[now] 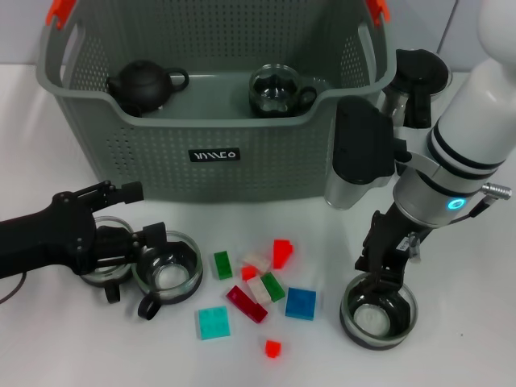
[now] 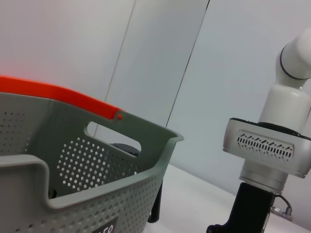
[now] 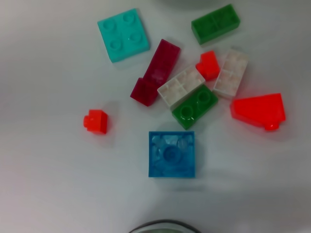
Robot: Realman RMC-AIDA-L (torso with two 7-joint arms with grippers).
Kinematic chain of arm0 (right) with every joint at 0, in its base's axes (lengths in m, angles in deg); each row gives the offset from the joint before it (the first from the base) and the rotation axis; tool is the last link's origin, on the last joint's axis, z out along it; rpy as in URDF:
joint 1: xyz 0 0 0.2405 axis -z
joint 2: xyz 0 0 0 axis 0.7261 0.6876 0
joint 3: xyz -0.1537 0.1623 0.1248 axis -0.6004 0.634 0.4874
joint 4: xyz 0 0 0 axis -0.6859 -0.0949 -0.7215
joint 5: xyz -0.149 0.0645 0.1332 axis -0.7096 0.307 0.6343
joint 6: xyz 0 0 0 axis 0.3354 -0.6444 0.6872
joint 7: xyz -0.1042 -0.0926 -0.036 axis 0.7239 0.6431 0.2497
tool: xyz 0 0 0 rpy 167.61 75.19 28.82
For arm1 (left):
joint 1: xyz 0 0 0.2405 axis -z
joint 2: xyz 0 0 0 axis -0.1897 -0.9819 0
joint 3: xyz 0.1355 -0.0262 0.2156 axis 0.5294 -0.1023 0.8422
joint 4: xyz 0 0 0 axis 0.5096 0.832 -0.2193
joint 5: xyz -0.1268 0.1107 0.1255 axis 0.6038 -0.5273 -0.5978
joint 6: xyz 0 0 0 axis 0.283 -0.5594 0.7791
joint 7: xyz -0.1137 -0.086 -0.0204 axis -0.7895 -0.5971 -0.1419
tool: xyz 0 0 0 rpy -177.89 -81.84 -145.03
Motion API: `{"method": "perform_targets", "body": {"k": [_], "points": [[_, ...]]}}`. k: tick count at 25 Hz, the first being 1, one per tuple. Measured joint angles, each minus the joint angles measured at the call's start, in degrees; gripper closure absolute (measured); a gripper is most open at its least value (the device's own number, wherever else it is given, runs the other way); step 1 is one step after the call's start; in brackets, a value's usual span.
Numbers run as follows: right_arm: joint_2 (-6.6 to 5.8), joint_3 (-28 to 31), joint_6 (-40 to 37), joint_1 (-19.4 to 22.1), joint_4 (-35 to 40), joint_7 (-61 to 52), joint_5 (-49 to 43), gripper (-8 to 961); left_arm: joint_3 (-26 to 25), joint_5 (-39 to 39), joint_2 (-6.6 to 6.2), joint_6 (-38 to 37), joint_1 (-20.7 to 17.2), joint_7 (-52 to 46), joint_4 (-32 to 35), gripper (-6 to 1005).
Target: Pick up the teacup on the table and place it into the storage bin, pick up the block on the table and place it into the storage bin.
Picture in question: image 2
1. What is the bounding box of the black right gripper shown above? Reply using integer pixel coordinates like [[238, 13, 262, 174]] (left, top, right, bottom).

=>
[[206, 182, 277, 233]]

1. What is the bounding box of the grey perforated storage basket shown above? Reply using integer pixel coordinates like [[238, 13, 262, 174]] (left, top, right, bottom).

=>
[[0, 91, 185, 233]]

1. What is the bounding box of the right arm cable with plug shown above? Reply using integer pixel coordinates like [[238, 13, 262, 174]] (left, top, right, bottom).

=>
[[270, 193, 295, 220]]

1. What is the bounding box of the glass pitcher with black handle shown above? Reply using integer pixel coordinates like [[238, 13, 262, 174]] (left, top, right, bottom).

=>
[[108, 142, 163, 223]]

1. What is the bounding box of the orange basket carry handle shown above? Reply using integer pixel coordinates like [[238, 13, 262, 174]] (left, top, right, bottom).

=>
[[0, 75, 126, 121]]

